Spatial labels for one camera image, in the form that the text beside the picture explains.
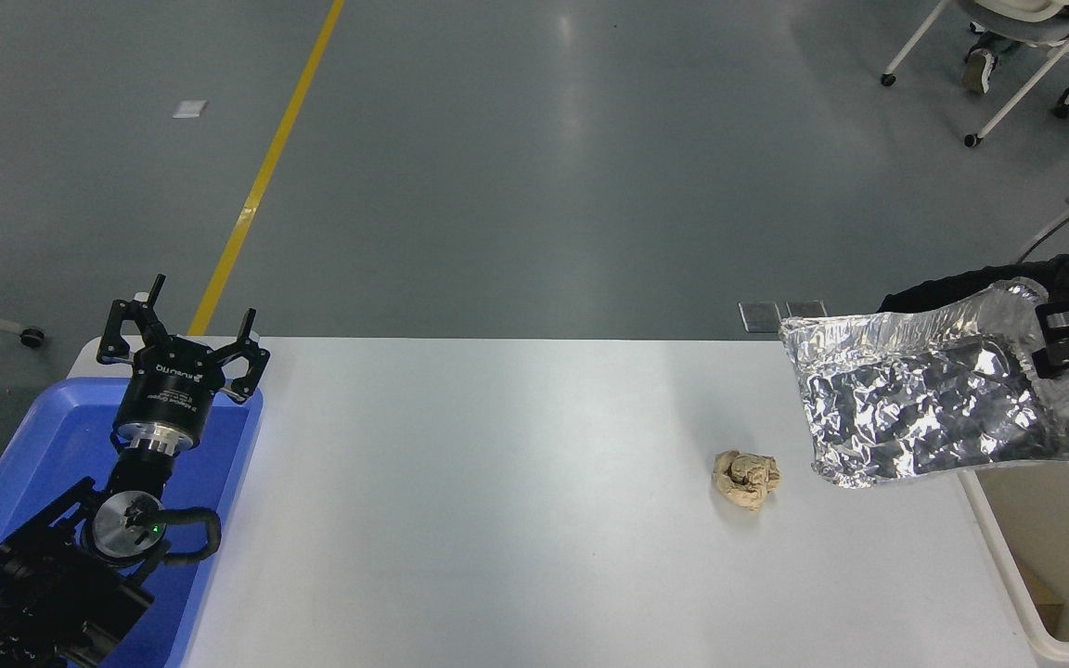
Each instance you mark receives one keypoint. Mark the blue plastic tray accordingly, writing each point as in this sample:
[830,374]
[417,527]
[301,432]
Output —
[61,436]

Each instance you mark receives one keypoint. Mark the white chair with grey seat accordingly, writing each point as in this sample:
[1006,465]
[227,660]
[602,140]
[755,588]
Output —
[1017,14]

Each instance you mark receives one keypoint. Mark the silver foil plate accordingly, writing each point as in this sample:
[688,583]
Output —
[906,408]

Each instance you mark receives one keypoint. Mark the grey metal floor plate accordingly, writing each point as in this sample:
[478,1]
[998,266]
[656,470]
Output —
[805,309]
[759,315]

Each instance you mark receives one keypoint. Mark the small white floor paper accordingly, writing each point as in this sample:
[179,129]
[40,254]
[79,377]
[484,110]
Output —
[188,109]

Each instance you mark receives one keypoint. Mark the crumpled tan paper ball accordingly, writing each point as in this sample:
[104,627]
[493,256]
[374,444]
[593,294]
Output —
[746,480]

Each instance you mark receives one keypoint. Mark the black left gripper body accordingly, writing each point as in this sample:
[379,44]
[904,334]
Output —
[168,394]

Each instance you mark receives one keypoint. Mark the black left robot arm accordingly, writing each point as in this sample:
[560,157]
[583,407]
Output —
[43,594]

